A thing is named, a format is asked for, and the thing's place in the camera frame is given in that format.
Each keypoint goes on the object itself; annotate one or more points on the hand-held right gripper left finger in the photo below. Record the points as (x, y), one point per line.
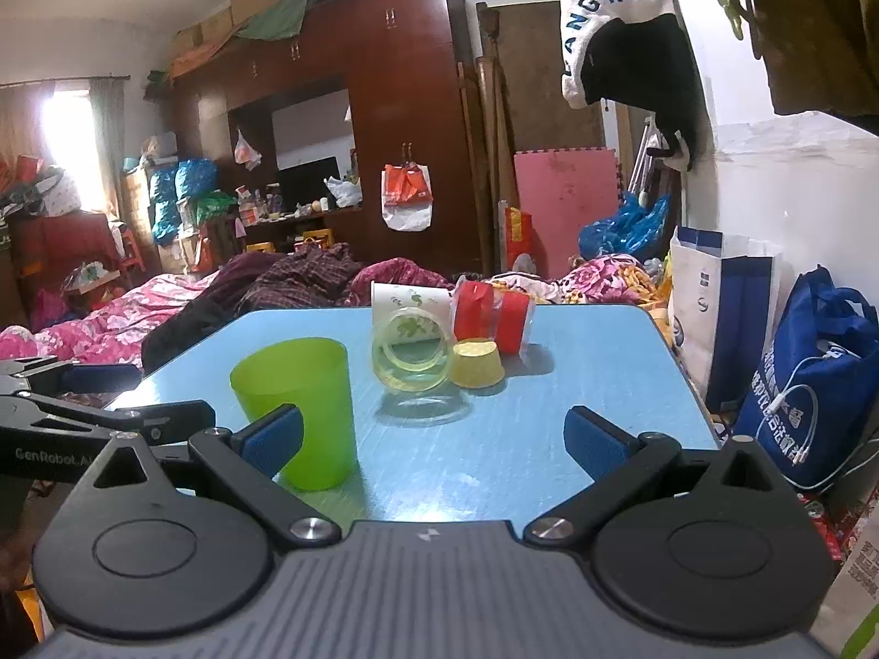
(271, 441)

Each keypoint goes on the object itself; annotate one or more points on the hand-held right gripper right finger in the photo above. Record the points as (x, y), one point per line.
(596, 443)

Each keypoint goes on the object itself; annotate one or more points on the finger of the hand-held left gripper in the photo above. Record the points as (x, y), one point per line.
(165, 419)
(103, 377)

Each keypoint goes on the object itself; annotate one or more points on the clear yellowish glass cup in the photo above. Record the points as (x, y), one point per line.
(384, 365)

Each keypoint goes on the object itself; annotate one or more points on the green plastic cup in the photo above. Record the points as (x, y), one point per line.
(309, 391)

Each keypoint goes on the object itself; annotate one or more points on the small yellow cup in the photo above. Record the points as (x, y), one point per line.
(475, 365)

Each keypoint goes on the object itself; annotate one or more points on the red cup in plastic wrap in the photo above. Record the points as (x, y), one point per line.
(509, 322)

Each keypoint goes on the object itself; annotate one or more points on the white cup with green print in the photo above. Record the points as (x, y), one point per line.
(412, 298)

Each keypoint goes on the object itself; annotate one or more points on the pink floral blanket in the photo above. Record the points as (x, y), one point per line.
(96, 329)

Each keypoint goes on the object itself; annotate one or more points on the dark plaid cloth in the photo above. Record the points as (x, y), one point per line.
(288, 281)

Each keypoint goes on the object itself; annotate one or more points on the colourful floral blanket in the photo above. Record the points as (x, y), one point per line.
(604, 278)

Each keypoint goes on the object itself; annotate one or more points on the white and blue paper bag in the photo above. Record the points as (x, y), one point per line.
(721, 302)

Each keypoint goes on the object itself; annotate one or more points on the blue patterned sack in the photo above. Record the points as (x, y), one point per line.
(180, 195)

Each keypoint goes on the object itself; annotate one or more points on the blue plastic bag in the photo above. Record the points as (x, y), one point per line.
(621, 230)

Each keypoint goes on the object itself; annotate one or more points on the red gift bag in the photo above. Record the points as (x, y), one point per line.
(518, 237)

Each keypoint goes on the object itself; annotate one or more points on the grey curtain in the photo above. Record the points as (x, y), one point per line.
(106, 144)

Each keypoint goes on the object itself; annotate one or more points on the pink foam mat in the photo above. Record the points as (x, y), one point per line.
(566, 206)

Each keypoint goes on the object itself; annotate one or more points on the blue tote bag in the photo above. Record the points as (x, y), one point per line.
(824, 329)

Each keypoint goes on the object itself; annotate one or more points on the black monitor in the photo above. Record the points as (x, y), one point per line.
(305, 182)

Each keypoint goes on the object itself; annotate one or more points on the small white plastic bag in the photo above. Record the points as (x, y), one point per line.
(247, 149)

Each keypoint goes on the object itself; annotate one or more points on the orange and white plastic bag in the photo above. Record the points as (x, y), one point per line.
(406, 199)

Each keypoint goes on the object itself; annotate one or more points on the wooden planks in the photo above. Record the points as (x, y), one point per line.
(491, 171)

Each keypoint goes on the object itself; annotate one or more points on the white and green carton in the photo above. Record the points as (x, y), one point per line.
(858, 576)

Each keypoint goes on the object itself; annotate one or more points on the dark wooden door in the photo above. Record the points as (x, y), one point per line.
(549, 68)

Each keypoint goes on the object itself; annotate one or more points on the brown wooden wardrobe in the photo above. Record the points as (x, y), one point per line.
(405, 82)

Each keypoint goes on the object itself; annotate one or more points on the green cloth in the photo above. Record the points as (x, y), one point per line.
(281, 14)

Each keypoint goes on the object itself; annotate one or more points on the white and black hanging jacket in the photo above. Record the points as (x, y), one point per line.
(584, 20)

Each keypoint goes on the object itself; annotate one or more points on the dark brown hanging cloth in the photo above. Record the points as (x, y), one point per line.
(817, 27)

